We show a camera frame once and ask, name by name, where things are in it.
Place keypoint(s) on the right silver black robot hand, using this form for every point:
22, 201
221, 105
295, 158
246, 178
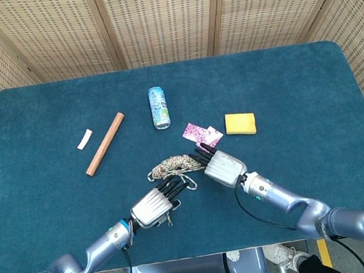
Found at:
223, 168

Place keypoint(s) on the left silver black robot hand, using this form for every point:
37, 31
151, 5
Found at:
150, 207

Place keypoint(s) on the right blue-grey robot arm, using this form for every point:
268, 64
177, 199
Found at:
281, 197

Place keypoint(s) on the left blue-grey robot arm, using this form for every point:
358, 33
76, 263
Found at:
99, 248

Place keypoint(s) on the pink patterned card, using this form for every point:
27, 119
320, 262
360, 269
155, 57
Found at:
193, 131
214, 135

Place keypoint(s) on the yellow sponge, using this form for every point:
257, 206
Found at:
239, 123

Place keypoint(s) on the brown wooden round stick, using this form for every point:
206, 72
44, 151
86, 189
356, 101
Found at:
105, 144

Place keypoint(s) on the blue white drink can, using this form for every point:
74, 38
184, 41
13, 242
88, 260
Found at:
159, 107

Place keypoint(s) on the small white curved strip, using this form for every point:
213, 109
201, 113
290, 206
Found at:
84, 139

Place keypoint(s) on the blue carpet table mat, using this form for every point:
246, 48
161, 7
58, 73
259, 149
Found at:
282, 93

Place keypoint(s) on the white sneaker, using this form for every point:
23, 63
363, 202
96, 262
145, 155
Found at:
280, 254

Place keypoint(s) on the yellow floor tape strip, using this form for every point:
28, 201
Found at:
324, 254

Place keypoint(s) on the black trouser leg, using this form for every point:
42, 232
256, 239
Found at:
314, 269

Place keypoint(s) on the woven bamboo folding screen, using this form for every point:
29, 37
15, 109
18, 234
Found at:
162, 15

